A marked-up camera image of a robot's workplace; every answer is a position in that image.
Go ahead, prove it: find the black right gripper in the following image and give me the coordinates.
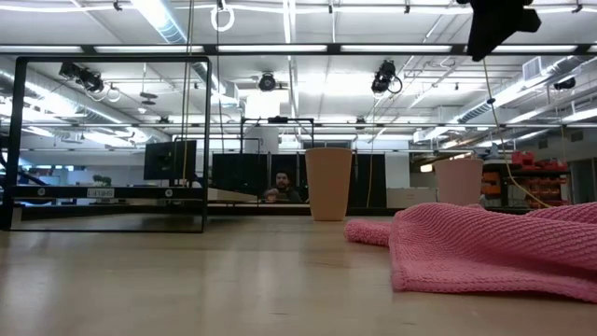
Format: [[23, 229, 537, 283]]
[[465, 0, 543, 63]]

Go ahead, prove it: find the pink plastic cup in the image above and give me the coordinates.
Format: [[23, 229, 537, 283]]
[[433, 157, 485, 207]]

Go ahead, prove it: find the orange plastic cup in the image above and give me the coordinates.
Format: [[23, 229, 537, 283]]
[[305, 147, 354, 222]]

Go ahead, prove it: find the storage rack with red bins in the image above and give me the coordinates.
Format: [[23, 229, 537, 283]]
[[482, 149, 571, 209]]

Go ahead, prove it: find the white box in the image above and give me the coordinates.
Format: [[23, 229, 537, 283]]
[[385, 187, 437, 209]]

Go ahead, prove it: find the pink knitted towel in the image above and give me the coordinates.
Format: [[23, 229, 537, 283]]
[[343, 201, 597, 304]]

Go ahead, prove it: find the person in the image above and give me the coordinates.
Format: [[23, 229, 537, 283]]
[[263, 169, 304, 204]]

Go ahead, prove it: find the black rig beam with lights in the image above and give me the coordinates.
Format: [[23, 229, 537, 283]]
[[0, 43, 597, 56]]

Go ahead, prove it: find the black computer monitor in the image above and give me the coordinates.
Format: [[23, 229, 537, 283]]
[[143, 139, 198, 182]]

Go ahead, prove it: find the hanging yellow cable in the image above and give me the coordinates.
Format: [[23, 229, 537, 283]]
[[481, 58, 554, 209]]

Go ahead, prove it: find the black overhead camera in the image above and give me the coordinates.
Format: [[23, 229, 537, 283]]
[[58, 61, 106, 93], [257, 71, 278, 92], [370, 59, 403, 95]]

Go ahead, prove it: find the white cable ring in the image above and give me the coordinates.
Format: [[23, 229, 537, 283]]
[[210, 1, 236, 34]]

